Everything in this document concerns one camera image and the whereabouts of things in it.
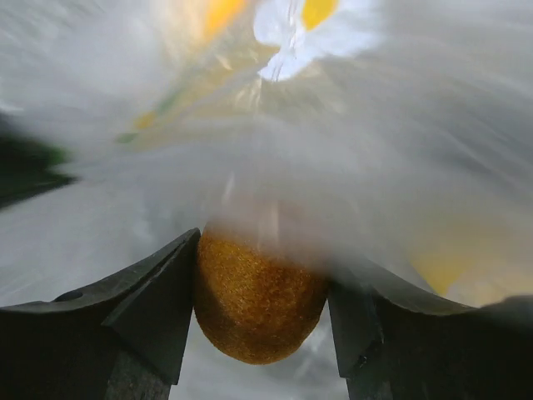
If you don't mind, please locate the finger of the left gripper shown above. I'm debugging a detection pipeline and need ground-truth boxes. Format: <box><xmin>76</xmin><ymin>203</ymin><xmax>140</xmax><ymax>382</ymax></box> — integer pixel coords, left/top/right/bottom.
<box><xmin>1</xmin><ymin>114</ymin><xmax>76</xmax><ymax>208</ymax></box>

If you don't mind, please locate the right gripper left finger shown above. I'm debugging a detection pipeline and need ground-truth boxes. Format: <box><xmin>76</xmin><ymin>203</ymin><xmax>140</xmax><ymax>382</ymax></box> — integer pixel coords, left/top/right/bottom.
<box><xmin>1</xmin><ymin>228</ymin><xmax>200</xmax><ymax>399</ymax></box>

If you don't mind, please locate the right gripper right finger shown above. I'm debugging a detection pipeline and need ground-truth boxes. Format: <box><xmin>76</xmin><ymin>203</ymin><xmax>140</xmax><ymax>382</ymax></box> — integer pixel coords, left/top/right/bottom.
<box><xmin>326</xmin><ymin>258</ymin><xmax>532</xmax><ymax>399</ymax></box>

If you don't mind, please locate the brown kiwi fruit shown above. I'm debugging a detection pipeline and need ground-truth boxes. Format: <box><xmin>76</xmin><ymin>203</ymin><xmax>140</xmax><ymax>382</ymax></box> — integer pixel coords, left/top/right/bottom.
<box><xmin>193</xmin><ymin>223</ymin><xmax>328</xmax><ymax>365</ymax></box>

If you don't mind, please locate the transparent plastic bag with fruit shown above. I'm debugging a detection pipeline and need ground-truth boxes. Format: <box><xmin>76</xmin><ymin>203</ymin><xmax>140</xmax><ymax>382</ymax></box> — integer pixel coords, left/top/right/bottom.
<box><xmin>1</xmin><ymin>1</ymin><xmax>532</xmax><ymax>399</ymax></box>

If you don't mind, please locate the yellow fruit in bag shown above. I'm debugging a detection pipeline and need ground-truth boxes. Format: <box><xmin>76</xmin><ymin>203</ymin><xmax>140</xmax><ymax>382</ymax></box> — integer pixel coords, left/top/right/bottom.
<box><xmin>410</xmin><ymin>218</ymin><xmax>532</xmax><ymax>308</ymax></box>

